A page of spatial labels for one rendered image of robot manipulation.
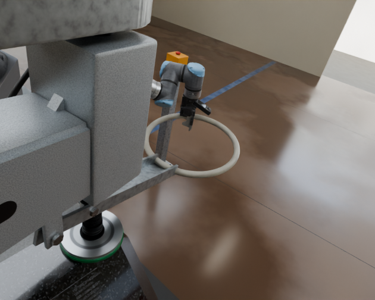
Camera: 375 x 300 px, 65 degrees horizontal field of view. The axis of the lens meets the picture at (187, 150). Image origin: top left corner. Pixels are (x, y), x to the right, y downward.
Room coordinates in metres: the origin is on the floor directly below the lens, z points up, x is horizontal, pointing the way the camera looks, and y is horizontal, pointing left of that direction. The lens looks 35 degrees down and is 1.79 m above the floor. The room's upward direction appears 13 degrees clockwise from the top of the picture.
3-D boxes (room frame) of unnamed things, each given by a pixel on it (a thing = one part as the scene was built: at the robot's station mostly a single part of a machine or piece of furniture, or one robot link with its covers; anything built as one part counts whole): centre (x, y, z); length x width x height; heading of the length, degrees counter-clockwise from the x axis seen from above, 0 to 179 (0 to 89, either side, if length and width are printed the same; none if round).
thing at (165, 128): (2.23, 0.23, 0.54); 0.20 x 0.20 x 1.09; 57
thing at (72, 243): (0.66, 0.26, 0.89); 0.21 x 0.21 x 0.01
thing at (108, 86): (0.59, 0.30, 1.37); 0.36 x 0.22 x 0.45; 155
